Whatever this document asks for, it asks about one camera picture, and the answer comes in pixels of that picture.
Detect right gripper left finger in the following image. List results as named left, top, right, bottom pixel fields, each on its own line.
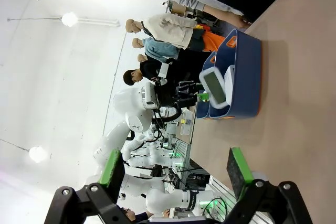
left=44, top=149, right=127, bottom=224

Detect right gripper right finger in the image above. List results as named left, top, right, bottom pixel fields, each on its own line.
left=225, top=146, right=313, bottom=224

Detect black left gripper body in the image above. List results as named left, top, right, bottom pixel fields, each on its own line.
left=174, top=80, right=198, bottom=109

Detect person's right forearm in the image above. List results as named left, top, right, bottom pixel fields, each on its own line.
left=180, top=0, right=234, bottom=22

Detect person's right hand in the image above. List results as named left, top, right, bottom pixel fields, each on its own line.
left=230, top=13, right=254, bottom=29

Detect white storage box yellow label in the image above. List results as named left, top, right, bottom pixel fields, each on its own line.
left=180, top=118, right=197, bottom=136

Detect person with glasses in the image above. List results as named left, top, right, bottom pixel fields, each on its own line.
left=119, top=206, right=169, bottom=222

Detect mannequin in blue denim jacket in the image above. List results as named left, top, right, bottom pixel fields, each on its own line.
left=132, top=37, right=182, bottom=61

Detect black haired person black jacket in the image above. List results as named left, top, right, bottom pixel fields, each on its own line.
left=122, top=60, right=180, bottom=89

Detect mannequin in beige jacket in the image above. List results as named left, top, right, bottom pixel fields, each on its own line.
left=125, top=13, right=226, bottom=53

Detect round ceiling light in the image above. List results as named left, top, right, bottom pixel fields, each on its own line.
left=28, top=146, right=48, bottom=164
left=60, top=11, right=79, bottom=27

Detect white ceiling conduit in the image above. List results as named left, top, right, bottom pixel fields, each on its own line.
left=7, top=17, right=121, bottom=27

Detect blue basket orange handles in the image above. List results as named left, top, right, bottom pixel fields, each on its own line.
left=195, top=50, right=220, bottom=120
left=208, top=28, right=264, bottom=120

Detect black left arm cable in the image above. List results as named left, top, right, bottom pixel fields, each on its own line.
left=151, top=102, right=184, bottom=131

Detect white wire grid rack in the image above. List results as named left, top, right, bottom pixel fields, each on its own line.
left=172, top=140, right=192, bottom=168

